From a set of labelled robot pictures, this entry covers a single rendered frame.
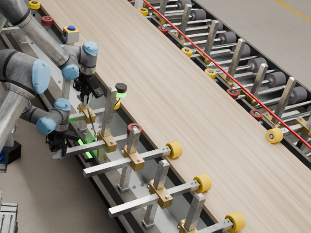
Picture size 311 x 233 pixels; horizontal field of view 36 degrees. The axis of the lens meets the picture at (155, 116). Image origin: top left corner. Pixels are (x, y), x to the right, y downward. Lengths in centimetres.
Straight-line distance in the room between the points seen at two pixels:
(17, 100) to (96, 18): 188
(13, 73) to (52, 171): 181
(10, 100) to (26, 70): 12
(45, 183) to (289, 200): 174
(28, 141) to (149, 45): 120
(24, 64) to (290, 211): 141
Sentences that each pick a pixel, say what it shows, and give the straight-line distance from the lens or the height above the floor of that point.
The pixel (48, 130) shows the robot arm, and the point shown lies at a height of 113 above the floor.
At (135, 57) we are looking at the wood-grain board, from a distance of 316.
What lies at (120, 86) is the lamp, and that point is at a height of 117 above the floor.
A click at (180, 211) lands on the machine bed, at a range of 245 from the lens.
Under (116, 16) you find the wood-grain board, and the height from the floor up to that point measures 90.
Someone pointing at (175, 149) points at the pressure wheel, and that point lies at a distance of 237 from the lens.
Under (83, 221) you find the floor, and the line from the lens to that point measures 323.
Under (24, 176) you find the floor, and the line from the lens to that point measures 348.
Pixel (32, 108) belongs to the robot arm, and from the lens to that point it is 217.
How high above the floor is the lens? 249
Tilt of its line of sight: 37 degrees down
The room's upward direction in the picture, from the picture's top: 13 degrees clockwise
